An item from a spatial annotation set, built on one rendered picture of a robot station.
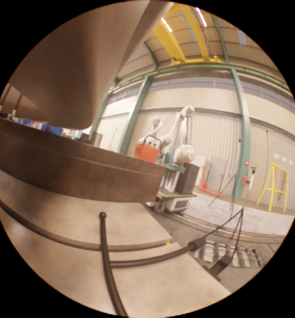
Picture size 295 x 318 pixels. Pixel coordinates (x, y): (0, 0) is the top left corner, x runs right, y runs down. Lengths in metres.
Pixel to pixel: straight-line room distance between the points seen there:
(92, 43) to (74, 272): 0.56
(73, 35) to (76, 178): 0.67
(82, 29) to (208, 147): 7.23
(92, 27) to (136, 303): 0.60
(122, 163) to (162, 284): 0.71
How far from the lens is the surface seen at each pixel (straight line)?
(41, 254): 0.45
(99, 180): 0.70
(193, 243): 0.59
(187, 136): 1.23
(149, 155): 0.81
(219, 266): 0.64
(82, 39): 0.23
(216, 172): 6.92
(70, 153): 0.67
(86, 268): 0.41
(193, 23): 10.87
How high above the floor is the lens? 0.69
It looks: 1 degrees up
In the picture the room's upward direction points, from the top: 16 degrees clockwise
